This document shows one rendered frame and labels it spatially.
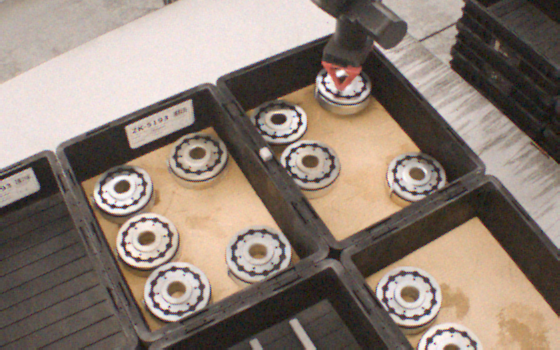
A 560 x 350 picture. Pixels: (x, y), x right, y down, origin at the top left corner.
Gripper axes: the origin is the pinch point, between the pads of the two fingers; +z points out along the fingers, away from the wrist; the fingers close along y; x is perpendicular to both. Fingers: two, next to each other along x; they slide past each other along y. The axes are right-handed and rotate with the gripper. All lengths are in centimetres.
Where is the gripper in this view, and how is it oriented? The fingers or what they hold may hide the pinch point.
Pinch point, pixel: (344, 78)
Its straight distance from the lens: 123.9
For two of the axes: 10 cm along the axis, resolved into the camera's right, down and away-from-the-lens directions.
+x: -9.2, -3.3, 2.2
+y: 3.9, -7.0, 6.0
